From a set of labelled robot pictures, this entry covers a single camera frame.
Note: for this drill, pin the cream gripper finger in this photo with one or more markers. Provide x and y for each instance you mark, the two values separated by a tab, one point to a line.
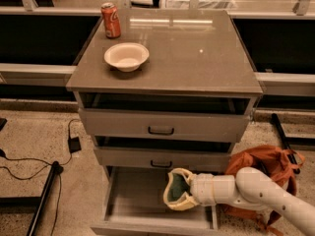
188	175
183	203

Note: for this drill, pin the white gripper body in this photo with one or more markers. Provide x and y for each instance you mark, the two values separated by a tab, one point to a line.
201	188

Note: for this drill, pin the green and yellow sponge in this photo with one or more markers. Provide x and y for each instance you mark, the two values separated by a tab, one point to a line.
177	186

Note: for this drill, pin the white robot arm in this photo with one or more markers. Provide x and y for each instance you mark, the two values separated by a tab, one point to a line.
249	189

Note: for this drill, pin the middle drawer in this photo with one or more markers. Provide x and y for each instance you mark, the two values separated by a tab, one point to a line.
166	159

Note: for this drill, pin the drawer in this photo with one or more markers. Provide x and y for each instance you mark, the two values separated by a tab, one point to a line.
166	159
134	206
164	125

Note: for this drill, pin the bottom drawer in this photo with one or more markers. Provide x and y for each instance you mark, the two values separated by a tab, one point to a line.
134	206

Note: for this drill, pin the grey drawer cabinet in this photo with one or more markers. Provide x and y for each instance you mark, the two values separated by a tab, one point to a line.
197	65

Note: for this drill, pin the top drawer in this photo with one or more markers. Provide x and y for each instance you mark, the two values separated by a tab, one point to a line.
164	125

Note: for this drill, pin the orange backpack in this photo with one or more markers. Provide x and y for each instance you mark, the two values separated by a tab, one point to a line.
279	164

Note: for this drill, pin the black bar on floor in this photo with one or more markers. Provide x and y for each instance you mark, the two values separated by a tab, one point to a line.
277	123

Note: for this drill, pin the black power adapter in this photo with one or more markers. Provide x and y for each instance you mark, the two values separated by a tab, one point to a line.
74	144

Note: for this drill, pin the white paper bowl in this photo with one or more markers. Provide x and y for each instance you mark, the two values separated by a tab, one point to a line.
126	57

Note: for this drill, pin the black metal stand leg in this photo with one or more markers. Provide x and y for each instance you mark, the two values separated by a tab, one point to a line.
33	205

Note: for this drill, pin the red soda can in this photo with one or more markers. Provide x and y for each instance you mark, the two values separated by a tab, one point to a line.
110	20

